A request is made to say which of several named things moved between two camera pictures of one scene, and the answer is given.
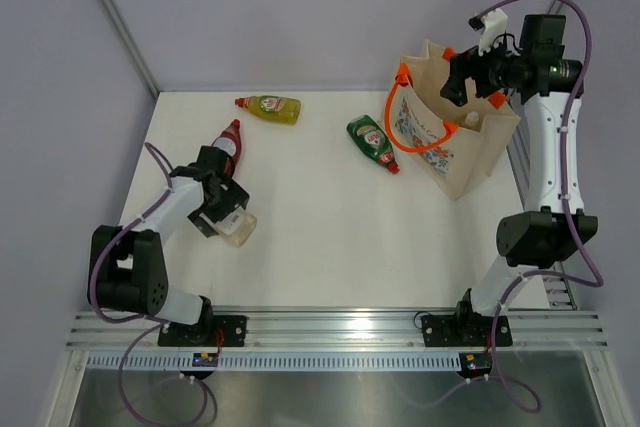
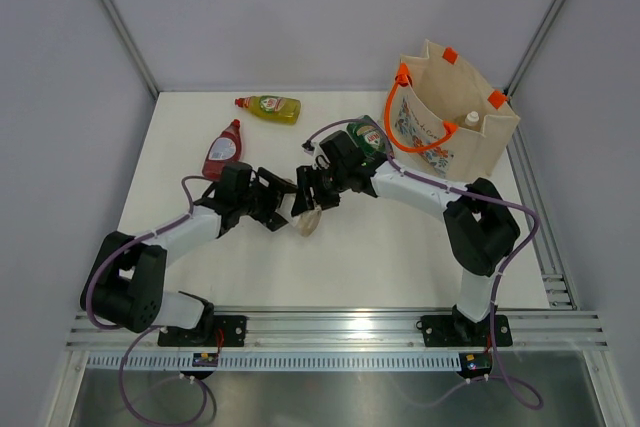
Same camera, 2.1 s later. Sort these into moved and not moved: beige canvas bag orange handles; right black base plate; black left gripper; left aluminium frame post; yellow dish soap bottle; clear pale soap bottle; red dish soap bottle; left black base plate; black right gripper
Moved: black left gripper; clear pale soap bottle; black right gripper
Not moved: right black base plate; red dish soap bottle; left aluminium frame post; beige canvas bag orange handles; yellow dish soap bottle; left black base plate
